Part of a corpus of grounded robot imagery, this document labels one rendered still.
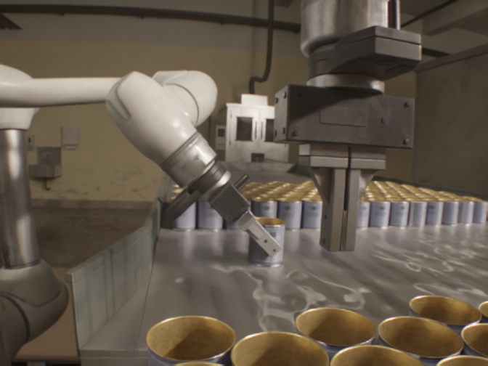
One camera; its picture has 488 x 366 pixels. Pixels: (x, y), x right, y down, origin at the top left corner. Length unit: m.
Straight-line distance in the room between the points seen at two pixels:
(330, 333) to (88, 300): 0.25
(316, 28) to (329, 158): 0.12
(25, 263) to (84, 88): 0.52
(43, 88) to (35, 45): 6.87
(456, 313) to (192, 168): 0.42
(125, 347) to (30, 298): 0.65
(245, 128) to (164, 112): 4.88
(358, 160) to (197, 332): 0.21
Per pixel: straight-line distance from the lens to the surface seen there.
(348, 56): 0.27
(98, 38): 7.27
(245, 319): 0.44
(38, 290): 1.02
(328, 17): 0.32
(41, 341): 2.29
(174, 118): 0.55
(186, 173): 0.55
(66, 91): 0.75
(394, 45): 0.27
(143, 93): 0.55
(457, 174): 3.66
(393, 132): 0.33
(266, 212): 0.86
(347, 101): 0.31
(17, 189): 1.00
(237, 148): 5.38
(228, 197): 0.54
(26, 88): 0.76
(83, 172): 7.04
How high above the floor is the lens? 1.29
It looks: 6 degrees down
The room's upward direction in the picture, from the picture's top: 3 degrees clockwise
